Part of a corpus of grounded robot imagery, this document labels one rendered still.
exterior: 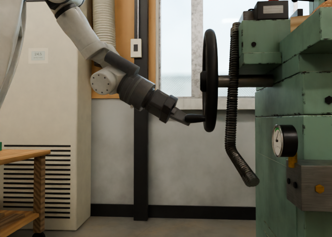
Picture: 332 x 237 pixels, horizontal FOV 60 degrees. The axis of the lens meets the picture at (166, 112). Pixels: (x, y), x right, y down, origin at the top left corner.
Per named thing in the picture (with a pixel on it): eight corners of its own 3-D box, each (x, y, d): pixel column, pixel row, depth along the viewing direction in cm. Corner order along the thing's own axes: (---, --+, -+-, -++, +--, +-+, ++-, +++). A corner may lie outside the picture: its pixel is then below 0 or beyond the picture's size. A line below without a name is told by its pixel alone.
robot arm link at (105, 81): (120, 111, 79) (86, 91, 79) (137, 97, 88) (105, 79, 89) (135, 77, 73) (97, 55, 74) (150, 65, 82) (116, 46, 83)
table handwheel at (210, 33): (198, 66, 101) (200, 5, 75) (256, 65, 100) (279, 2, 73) (199, 145, 89) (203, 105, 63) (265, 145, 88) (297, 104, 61)
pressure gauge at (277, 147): (271, 164, 58) (271, 124, 58) (291, 164, 57) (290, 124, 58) (281, 170, 52) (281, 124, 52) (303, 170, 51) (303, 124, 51)
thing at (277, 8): (237, 34, 88) (237, 16, 88) (274, 33, 87) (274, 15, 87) (245, 19, 74) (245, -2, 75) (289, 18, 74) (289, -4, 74)
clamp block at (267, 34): (233, 64, 89) (233, 36, 89) (278, 64, 88) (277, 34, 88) (241, 54, 74) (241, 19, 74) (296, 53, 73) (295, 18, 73)
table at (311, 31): (224, 84, 111) (224, 68, 112) (306, 83, 109) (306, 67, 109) (265, 41, 51) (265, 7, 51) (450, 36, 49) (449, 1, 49)
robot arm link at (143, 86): (161, 132, 85) (127, 111, 86) (177, 105, 88) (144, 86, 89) (164, 120, 73) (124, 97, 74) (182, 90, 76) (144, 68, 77)
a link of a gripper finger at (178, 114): (187, 127, 80) (168, 116, 80) (193, 118, 80) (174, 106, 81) (188, 126, 78) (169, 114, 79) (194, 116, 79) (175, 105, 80)
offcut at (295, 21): (290, 32, 66) (290, 17, 66) (290, 37, 70) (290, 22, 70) (312, 30, 64) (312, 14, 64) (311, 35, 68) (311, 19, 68)
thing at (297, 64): (255, 91, 100) (255, 80, 101) (318, 91, 99) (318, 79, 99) (298, 72, 61) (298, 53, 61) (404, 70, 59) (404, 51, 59)
